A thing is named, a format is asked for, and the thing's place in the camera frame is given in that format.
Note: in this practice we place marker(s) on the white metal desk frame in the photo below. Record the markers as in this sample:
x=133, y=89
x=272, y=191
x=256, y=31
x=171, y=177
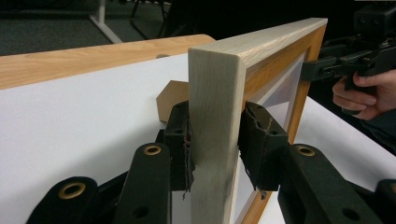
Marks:
x=104, y=25

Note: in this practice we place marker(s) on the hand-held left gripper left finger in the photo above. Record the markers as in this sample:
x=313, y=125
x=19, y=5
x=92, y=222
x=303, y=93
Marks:
x=179, y=149

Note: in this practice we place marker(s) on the light wooden picture frame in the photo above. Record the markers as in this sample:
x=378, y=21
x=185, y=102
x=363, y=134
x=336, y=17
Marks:
x=214, y=109

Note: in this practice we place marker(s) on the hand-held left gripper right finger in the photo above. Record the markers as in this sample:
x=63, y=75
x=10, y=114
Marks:
x=264, y=149

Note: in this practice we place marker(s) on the black metal stand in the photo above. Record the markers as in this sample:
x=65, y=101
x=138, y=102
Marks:
x=165, y=18

